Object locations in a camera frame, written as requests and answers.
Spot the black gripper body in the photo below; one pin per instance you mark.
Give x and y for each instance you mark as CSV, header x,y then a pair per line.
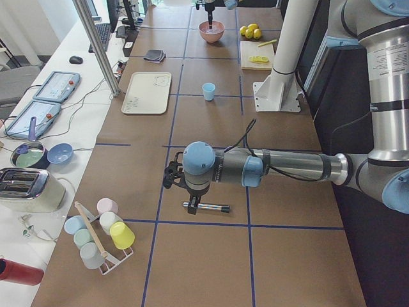
x,y
209,7
195,194

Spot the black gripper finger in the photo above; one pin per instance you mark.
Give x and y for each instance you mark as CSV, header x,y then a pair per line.
x,y
210,18
192,208

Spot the pink bowl of ice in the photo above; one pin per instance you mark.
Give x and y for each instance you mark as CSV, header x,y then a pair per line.
x,y
211,33

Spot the yellow-green upturned cup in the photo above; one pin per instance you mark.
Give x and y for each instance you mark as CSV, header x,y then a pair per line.
x,y
122,236

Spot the light blue plastic cup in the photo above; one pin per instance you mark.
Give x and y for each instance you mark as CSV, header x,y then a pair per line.
x,y
208,91

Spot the white upturned cup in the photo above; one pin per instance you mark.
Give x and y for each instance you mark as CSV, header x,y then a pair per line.
x,y
107,219

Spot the pink upturned cup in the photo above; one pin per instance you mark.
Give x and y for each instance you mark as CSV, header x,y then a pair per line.
x,y
106,205

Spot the grey upturned cup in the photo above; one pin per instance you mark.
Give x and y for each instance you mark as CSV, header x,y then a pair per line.
x,y
91,257

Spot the mint upturned cup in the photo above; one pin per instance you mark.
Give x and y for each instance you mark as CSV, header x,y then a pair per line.
x,y
82,237

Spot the light blue upturned cup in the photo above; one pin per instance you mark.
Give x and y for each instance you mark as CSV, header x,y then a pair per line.
x,y
74,224

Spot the steel muddler black tip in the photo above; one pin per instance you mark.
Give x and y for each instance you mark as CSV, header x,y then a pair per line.
x,y
221,208

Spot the yellow lemon upper left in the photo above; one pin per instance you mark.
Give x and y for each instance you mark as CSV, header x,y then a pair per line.
x,y
243,30

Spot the yellow lemon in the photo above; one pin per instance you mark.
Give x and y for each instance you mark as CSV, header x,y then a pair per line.
x,y
249,33
257,33
243,30
252,27

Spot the yellow lemon middle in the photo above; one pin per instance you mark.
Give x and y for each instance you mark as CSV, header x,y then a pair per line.
x,y
249,33

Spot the yellow lemon upper right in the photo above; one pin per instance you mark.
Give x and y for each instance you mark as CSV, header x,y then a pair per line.
x,y
252,27

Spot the yellow lemon lower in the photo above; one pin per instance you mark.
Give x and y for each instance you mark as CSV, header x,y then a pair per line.
x,y
257,33

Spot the wooden cutting board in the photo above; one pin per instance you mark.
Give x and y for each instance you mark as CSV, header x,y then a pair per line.
x,y
256,55

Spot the lemon slices stack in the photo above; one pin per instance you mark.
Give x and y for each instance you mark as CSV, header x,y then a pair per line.
x,y
258,59

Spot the grey folded cloths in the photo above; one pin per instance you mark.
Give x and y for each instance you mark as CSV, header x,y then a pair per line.
x,y
155,55

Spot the yellow-green plastic knife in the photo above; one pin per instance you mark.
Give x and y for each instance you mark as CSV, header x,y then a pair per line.
x,y
267,43

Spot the cream bear serving tray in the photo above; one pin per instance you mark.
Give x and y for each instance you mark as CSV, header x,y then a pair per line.
x,y
147,93

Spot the black keyboard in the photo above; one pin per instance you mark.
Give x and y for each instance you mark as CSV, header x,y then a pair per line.
x,y
104,33

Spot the blue small bowl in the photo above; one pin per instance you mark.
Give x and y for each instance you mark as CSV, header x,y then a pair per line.
x,y
60,154

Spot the black computer mouse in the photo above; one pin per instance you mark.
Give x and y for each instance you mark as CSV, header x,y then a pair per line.
x,y
76,60

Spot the cream toaster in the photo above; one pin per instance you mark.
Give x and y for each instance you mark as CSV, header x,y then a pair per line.
x,y
30,190

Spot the blue saucepan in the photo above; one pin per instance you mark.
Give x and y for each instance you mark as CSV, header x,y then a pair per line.
x,y
31,154

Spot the upper teach pendant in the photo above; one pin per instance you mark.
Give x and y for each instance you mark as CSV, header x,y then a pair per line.
x,y
58,86

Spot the teach pendant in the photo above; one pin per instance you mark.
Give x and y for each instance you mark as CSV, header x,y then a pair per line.
x,y
45,113
58,86

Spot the lower teach pendant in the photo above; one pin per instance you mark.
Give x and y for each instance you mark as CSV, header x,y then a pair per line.
x,y
45,113

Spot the red bottle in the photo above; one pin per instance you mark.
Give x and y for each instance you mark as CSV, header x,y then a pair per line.
x,y
15,272

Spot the white wire cup rack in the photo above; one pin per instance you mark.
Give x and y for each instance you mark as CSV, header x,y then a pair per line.
x,y
111,261

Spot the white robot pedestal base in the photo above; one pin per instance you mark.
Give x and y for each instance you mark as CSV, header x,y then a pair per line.
x,y
278,92

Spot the aluminium frame post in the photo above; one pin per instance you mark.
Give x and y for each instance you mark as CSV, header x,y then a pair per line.
x,y
101,57

